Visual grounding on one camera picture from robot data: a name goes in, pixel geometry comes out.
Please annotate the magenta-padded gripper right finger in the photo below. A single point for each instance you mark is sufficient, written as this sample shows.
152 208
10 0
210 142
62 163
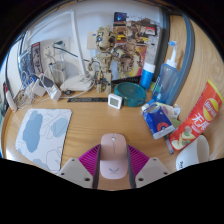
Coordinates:
140 160

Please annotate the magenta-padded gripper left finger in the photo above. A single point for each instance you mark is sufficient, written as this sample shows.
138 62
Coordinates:
88 160

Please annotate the pink computer mouse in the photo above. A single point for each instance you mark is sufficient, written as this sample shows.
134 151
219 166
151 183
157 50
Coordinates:
113 156

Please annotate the grey blue-cloud mouse pad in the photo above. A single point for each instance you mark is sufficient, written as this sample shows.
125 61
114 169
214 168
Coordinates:
41 133

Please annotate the blue snack packet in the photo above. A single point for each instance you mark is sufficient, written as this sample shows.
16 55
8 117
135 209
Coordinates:
158 121

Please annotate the white mug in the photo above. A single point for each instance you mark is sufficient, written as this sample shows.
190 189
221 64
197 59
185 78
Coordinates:
193 154

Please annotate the black ruler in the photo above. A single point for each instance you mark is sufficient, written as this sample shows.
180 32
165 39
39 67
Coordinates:
86 99

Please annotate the small white square clock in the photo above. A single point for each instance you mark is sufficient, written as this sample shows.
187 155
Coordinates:
115 101

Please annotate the red chip can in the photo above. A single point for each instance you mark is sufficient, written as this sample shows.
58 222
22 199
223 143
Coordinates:
196 116

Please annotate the white power strip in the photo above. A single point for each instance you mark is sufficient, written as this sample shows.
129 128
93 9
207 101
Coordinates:
53 92

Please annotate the white desk lamp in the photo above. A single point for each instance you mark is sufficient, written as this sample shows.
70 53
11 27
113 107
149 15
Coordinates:
78 82

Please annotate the blue translucent spray bottle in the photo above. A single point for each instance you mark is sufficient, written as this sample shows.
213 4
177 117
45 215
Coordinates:
165 81

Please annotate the small blue white-capped bottle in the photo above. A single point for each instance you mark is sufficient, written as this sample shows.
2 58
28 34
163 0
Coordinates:
147 76

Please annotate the large white charger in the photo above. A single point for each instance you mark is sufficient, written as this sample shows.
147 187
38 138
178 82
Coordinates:
38 88

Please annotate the dark grey adapter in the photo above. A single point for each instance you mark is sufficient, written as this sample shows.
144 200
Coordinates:
48 81

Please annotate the steel cup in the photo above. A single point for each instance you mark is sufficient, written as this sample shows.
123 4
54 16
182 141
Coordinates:
57 73

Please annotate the blue robot model box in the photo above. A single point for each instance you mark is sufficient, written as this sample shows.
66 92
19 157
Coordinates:
28 63

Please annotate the colourful figure picture box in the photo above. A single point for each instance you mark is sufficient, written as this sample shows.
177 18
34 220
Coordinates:
146 36

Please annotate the white wall outlet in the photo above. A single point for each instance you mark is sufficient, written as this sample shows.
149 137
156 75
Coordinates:
48 50

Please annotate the grey metal bed frame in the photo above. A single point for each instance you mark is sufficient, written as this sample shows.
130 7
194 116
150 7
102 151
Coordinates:
185 50

